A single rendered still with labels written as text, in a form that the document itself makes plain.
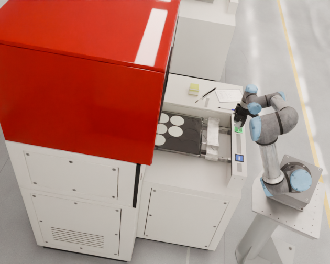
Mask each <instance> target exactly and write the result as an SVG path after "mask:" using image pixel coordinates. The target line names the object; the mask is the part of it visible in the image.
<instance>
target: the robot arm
mask: <svg viewBox="0 0 330 264"><path fill-rule="evenodd" d="M257 92H258V87H257V86H256V85H254V84H248V85H247V86H246V88H245V91H244V94H243V96H242V99H241V101H240V103H237V106H236V108H235V109H234V111H235V113H234V112H233V114H234V118H233V119H234V120H233V121H234V123H235V124H234V126H235V127H238V129H241V128H242V127H243V126H244V124H245V121H246V119H247V115H249V116H251V117H252V119H251V120H250V121H249V129H250V135H251V139H252V141H255V142H256V144H258V145H259V150H260V155H261V160H262V165H263V170H264V173H263V174H262V177H261V178H260V182H261V185H262V187H263V190H264V193H265V195H266V196H275V195H280V194H286V193H290V192H295V191H300V192H301V191H305V190H307V189H308V188H309V187H310V186H311V184H312V178H311V176H310V174H309V173H308V172H307V171H306V170H305V169H304V168H303V167H301V166H298V165H291V166H288V167H286V168H285V169H284V171H283V172H282V171H281V170H280V166H279V159H278V153H277V147H276V141H277V140H278V136H279V135H283V134H286V133H288V132H290V131H291V130H292V129H293V128H294V127H295V126H296V125H297V123H298V120H299V116H298V113H297V111H296V110H295V109H294V108H293V107H290V106H289V105H288V104H287V103H286V100H285V94H284V92H283V91H280V92H275V93H271V94H267V95H264V96H260V97H258V96H257ZM271 106H272V107H273V109H274V110H275V112H274V113H270V114H265V115H261V116H259V114H258V113H260V112H261V110H262V109H263V108H267V107H271Z"/></svg>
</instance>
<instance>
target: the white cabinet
mask: <svg viewBox="0 0 330 264"><path fill-rule="evenodd" d="M239 201H240V198H236V197H231V196H224V195H219V194H213V193H207V192H201V191H196V190H189V189H184V188H178V187H174V186H168V185H162V184H156V183H151V182H145V181H143V182H142V189H141V197H140V206H139V214H138V223H137V231H136V237H137V238H141V239H147V240H153V241H159V242H163V243H169V244H174V245H180V246H186V247H192V248H197V249H204V250H214V251H215V249H216V247H217V245H218V243H219V241H220V239H221V237H222V235H223V233H224V231H225V229H226V227H227V225H228V223H229V221H230V219H231V217H232V215H233V213H234V211H235V209H236V207H237V205H238V203H239Z"/></svg>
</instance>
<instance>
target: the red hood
mask: <svg viewBox="0 0 330 264"><path fill-rule="evenodd" d="M181 1H182V0H8V1H7V2H6V3H5V4H4V5H3V6H2V7H1V8H0V125H1V128H2V131H3V134H4V137H5V140H8V141H14V142H19V143H24V144H29V145H35V146H41V147H47V148H53V149H59V150H65V151H70V152H76V153H82V154H86V155H92V156H98V157H103V158H110V159H115V160H121V161H127V162H133V163H138V164H145V165H148V166H150V165H151V164H152V160H153V155H154V151H155V146H156V141H157V135H158V130H159V125H160V120H161V115H162V110H163V105H164V99H165V96H166V91H167V86H168V80H169V75H170V70H171V63H172V57H173V51H174V46H175V40H176V36H177V29H178V23H179V17H180V7H181Z"/></svg>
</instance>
